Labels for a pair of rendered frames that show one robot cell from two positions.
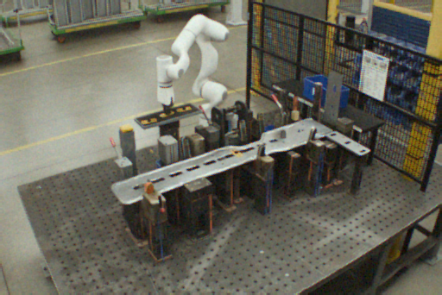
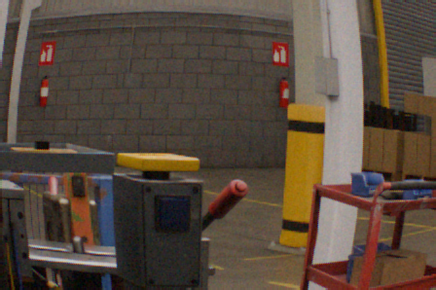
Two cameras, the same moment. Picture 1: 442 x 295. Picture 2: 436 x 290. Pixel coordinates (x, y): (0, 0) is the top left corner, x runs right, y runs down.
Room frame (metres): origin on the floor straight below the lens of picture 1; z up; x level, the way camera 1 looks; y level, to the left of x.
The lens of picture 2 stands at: (3.20, 0.64, 1.23)
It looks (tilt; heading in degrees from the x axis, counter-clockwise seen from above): 3 degrees down; 184
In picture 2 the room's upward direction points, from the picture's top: 2 degrees clockwise
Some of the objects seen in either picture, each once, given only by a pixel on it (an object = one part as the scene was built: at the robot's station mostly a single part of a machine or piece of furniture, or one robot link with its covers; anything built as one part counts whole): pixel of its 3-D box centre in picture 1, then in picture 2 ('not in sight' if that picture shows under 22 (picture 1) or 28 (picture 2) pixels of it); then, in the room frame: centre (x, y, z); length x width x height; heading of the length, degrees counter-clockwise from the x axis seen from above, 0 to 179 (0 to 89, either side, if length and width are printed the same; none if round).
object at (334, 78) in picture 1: (332, 97); not in sight; (2.50, -0.71, 1.17); 0.12 x 0.01 x 0.34; 34
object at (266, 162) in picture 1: (263, 184); not in sight; (1.99, -0.24, 0.87); 0.12 x 0.09 x 0.35; 34
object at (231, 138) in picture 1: (230, 142); not in sight; (2.33, -0.07, 0.94); 0.18 x 0.13 x 0.49; 124
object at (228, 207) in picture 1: (224, 182); not in sight; (2.06, -0.03, 0.84); 0.17 x 0.06 x 0.29; 34
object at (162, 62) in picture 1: (165, 68); not in sight; (2.26, 0.29, 1.44); 0.09 x 0.08 x 0.13; 56
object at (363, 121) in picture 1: (325, 103); not in sight; (2.77, -0.73, 1.01); 0.90 x 0.22 x 0.03; 34
